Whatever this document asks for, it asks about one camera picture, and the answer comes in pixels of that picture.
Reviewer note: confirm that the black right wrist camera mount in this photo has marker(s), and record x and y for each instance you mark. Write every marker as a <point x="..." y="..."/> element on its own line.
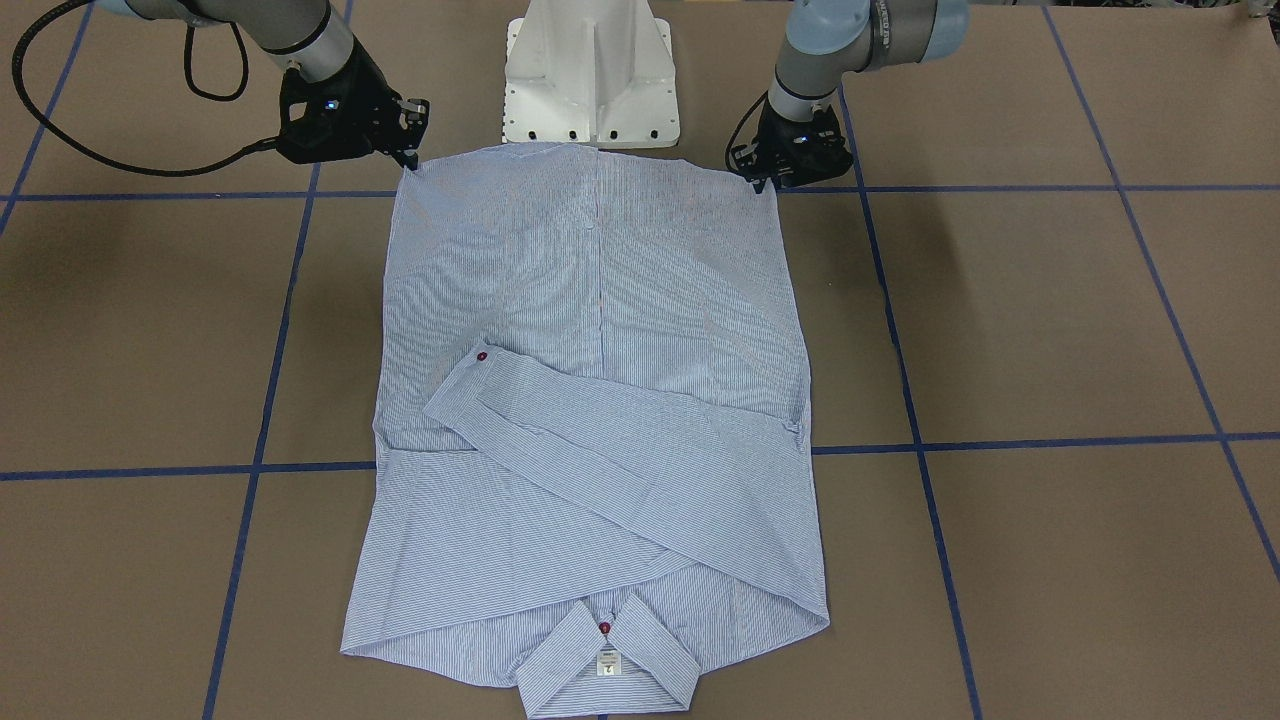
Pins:
<point x="319" y="131"/>

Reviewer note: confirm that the blue striped button shirt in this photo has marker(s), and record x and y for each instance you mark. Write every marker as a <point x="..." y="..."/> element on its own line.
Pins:
<point x="593" y="432"/>

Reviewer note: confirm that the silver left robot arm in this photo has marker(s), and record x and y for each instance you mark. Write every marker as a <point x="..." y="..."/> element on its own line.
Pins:
<point x="825" y="40"/>

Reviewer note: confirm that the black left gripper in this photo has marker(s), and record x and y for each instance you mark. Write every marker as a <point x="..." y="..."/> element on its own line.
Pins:
<point x="822" y="143"/>

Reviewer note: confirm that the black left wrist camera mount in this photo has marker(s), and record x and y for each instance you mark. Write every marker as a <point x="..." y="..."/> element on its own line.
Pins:
<point x="809" y="152"/>

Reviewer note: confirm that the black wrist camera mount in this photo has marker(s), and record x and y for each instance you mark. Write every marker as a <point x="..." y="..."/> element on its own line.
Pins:
<point x="319" y="131"/>
<point x="809" y="152"/>

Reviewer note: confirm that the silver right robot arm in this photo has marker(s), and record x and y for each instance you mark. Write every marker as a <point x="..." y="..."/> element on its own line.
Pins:
<point x="309" y="35"/>

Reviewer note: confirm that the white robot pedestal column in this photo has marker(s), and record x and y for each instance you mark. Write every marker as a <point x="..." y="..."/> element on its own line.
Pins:
<point x="599" y="73"/>

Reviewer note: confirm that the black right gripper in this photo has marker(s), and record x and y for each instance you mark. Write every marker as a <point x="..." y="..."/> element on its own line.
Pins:
<point x="367" y="103"/>

